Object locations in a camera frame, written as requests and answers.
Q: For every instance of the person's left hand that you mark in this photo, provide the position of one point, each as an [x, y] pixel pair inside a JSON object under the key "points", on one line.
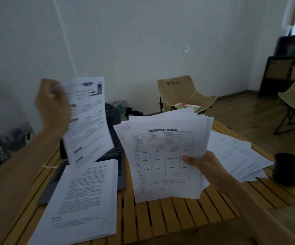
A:
{"points": [[51, 107]]}

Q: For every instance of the person's right hand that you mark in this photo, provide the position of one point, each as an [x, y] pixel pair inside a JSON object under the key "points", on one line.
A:
{"points": [[211, 170]]}

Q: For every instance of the pile of white papers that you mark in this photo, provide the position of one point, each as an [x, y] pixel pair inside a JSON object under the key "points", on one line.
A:
{"points": [[234, 155]]}

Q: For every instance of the resume sheet with photo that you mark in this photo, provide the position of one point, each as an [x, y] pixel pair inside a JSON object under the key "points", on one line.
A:
{"points": [[88, 119]]}

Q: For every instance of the thin stack of sorted sheets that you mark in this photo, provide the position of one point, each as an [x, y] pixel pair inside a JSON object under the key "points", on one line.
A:
{"points": [[162, 155]]}

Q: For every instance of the grey laptop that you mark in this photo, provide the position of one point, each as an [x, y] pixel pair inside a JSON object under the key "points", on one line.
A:
{"points": [[51, 183]]}

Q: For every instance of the sorted text document stack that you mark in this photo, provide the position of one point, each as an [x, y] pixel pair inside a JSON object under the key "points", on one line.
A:
{"points": [[86, 196]]}

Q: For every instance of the person's left forearm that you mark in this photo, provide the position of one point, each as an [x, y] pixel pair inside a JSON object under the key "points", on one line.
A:
{"points": [[14, 176]]}

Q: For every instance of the person's right forearm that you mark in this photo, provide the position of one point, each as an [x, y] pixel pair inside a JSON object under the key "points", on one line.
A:
{"points": [[259, 221]]}

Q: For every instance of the wooden slatted table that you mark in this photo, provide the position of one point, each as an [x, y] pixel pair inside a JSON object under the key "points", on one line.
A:
{"points": [[178, 216]]}

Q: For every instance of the red and white booklet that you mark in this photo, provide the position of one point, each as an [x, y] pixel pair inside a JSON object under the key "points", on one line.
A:
{"points": [[188, 107]]}

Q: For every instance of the black plastic pot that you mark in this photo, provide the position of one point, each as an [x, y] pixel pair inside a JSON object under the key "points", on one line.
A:
{"points": [[290, 170]]}

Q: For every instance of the black shelf unit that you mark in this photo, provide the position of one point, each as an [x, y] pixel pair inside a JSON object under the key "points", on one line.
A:
{"points": [[264, 86]]}

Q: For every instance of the woven storage basket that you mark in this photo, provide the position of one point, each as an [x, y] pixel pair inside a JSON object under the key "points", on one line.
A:
{"points": [[278, 69]]}

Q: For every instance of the white wall hook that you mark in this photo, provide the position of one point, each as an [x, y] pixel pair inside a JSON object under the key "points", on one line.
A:
{"points": [[186, 49]]}

